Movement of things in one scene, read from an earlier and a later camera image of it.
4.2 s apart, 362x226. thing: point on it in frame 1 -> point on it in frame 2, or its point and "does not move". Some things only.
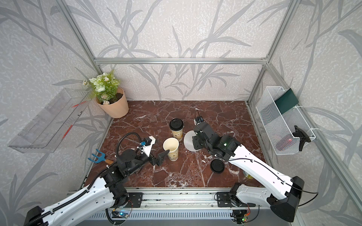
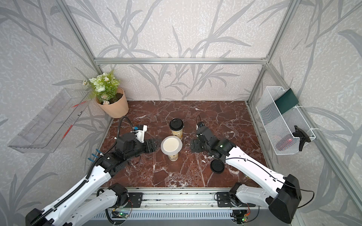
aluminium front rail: (171, 197) does not move
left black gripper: (157, 161) -> (152, 147)
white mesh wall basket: (279, 127) does not move
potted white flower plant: (110, 98) does not move
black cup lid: (176, 124) does not move
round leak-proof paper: (188, 142) -> (171, 145)
